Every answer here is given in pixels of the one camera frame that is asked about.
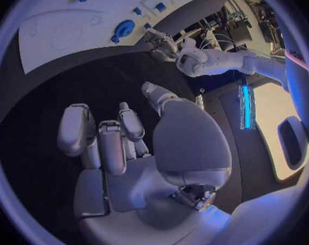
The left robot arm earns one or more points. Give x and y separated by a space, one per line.
228 62

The white task board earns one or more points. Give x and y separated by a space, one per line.
98 20

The blue gear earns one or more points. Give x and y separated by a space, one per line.
125 29

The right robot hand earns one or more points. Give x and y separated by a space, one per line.
190 138

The blue peg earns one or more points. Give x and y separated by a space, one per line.
137 10
147 26

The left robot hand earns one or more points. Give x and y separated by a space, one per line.
160 42

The workshop equipment rack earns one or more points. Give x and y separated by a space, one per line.
242 18

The blue block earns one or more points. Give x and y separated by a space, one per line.
160 6

